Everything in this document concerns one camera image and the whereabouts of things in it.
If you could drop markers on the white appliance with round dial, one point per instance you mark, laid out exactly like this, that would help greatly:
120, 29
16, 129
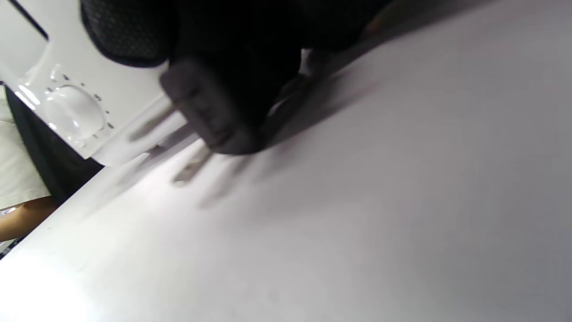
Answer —
76, 76

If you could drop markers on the person's black apron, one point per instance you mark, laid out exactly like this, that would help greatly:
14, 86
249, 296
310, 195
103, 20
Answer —
53, 161

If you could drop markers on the person's left hand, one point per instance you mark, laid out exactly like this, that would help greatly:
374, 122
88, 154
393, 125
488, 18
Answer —
232, 40

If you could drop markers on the person's right forearm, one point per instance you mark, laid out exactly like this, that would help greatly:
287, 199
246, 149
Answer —
24, 219

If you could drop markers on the person's white shirt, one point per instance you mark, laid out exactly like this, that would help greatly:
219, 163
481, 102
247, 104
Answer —
15, 170

